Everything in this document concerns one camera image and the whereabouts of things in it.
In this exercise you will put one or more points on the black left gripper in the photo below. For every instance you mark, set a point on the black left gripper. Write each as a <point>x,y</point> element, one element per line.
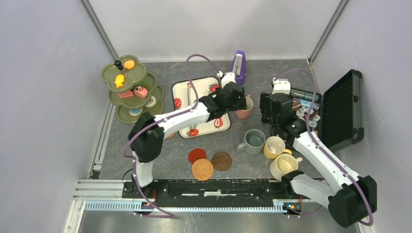
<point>240,104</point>

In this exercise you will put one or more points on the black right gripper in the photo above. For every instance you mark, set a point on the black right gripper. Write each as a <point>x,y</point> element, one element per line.
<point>264,100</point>

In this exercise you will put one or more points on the light brown round coaster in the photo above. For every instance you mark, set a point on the light brown round coaster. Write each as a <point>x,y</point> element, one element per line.
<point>171,136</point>

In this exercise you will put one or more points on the white chocolate drizzle donut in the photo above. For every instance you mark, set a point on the white chocolate drizzle donut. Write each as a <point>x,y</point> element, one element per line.
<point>152,102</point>

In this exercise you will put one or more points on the green white cake slice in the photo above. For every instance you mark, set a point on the green white cake slice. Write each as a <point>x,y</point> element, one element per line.
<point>143,83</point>

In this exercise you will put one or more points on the blue frosted donut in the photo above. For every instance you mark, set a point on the blue frosted donut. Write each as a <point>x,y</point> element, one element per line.
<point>135,112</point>

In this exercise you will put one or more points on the round orange biscuit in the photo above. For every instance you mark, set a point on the round orange biscuit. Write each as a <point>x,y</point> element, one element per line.
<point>129,64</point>

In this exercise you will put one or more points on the pink cake slice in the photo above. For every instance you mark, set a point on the pink cake slice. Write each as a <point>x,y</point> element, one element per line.
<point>126,94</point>

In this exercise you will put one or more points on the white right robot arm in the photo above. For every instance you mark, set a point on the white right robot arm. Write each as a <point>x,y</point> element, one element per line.
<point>349,197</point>

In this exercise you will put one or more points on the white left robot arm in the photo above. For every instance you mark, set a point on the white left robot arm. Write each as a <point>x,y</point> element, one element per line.
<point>147,135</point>

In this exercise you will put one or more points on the pink ceramic mug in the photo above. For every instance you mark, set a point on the pink ceramic mug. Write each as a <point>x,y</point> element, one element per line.
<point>243,114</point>

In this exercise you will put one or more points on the purple metronome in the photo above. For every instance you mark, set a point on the purple metronome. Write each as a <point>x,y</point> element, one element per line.
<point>239,67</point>

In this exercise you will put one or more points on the yellow ceramic mug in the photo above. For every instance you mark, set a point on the yellow ceramic mug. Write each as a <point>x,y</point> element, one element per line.
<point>274,147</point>

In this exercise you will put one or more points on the grey ceramic mug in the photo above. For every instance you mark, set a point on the grey ceramic mug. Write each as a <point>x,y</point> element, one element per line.
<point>252,142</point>

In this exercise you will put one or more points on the strawberry print serving tray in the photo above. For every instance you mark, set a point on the strawberry print serving tray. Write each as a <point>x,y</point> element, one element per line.
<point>203,86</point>

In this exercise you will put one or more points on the cream ceramic mug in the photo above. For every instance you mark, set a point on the cream ceramic mug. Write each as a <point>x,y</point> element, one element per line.
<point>284,164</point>

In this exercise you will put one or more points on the open black case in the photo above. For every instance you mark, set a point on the open black case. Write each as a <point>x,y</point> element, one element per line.
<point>335,117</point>

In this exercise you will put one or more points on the dark brown round coaster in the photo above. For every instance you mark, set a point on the dark brown round coaster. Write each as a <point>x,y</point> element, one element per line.
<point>221,161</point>

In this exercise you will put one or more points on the red round coaster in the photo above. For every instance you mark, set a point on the red round coaster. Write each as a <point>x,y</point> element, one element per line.
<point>196,154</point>

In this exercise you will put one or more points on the woven round coaster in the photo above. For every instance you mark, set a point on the woven round coaster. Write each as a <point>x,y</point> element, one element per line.
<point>202,169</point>

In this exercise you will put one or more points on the green tiered dessert stand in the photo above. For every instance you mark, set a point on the green tiered dessert stand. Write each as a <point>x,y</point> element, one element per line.
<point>132,78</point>

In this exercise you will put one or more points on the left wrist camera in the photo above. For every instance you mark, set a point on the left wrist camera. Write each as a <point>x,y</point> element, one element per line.
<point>226,78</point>

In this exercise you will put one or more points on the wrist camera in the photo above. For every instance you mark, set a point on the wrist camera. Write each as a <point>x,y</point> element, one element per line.
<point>226,78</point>
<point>281,86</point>

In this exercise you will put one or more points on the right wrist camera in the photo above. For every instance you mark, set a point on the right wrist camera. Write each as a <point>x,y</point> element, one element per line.
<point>281,86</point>

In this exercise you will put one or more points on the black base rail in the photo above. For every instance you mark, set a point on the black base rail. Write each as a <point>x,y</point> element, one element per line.
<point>217,193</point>

